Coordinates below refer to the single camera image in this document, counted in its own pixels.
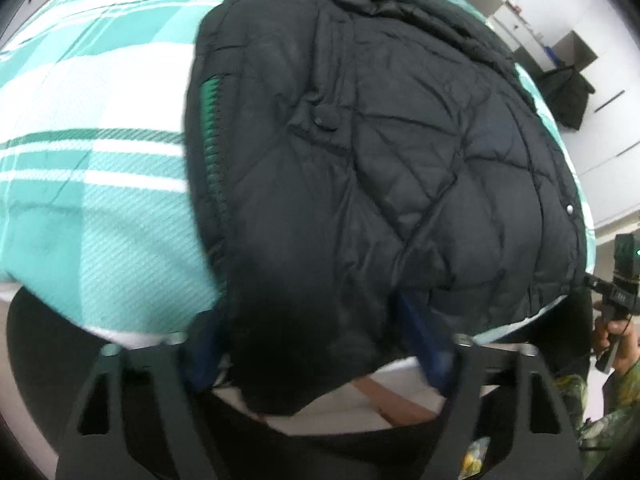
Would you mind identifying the person's camouflage jacket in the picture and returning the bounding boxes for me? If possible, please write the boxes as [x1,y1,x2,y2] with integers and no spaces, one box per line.
[556,374,588,432]

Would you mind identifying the person's black pants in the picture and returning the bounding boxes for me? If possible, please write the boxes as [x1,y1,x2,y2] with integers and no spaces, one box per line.
[7,287,453,480]

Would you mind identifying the dark red desk clutter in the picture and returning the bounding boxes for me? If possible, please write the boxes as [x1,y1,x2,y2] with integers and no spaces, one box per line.
[504,0,546,41]

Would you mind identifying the black quilted jacket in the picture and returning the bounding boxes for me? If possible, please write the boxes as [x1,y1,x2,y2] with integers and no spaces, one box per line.
[182,0,594,417]

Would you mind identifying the white wardrobe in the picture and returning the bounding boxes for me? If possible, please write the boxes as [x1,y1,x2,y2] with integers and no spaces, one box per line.
[550,0,640,233]

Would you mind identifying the bed with green plaid sheet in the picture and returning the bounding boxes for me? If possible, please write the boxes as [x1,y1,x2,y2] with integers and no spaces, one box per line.
[0,0,597,352]

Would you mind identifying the yellow patterned object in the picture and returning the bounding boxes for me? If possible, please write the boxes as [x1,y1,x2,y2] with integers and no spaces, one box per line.
[462,437,492,473]

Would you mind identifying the white desk with drawer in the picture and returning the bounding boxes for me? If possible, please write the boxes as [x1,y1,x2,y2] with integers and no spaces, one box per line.
[462,0,547,77]

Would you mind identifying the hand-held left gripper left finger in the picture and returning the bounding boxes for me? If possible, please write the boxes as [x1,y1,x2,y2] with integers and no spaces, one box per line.
[56,309,226,480]

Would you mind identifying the black coat on chair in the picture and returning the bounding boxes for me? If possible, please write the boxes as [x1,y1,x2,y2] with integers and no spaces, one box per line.
[536,66,597,129]

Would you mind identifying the person's right forearm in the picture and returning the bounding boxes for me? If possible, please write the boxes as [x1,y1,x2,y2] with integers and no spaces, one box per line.
[580,347,640,476]

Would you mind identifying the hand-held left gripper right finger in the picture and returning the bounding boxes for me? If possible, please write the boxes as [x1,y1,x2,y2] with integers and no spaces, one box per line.
[395,292,587,480]

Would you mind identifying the person's right hand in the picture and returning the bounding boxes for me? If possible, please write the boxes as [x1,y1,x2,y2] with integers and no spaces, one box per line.
[593,315,640,375]

